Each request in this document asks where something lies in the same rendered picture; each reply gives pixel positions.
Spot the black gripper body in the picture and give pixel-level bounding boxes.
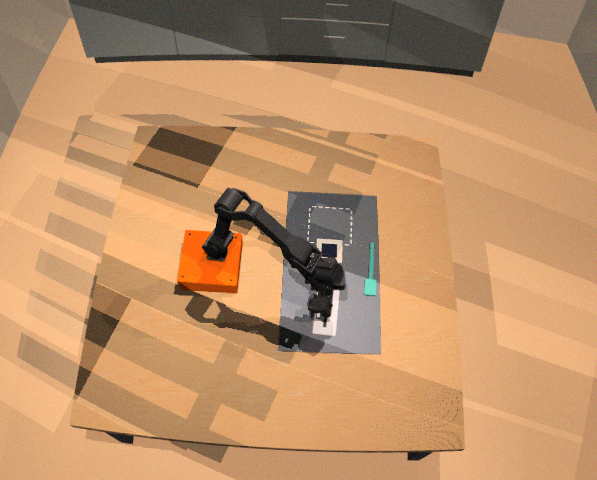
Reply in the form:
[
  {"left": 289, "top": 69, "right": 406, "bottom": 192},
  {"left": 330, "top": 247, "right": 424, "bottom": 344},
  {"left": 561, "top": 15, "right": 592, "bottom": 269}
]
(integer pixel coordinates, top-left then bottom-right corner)
[{"left": 305, "top": 257, "right": 338, "bottom": 313}]

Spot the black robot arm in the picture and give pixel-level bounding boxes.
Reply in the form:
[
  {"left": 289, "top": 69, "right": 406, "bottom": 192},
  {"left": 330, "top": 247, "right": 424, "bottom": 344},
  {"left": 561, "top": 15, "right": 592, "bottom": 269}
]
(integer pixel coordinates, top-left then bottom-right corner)
[{"left": 201, "top": 188, "right": 345, "bottom": 293}]

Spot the beige square tile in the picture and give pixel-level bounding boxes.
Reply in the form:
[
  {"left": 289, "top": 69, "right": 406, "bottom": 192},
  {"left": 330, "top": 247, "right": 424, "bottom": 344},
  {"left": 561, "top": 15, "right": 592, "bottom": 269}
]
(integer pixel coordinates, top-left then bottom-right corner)
[{"left": 316, "top": 239, "right": 343, "bottom": 263}]

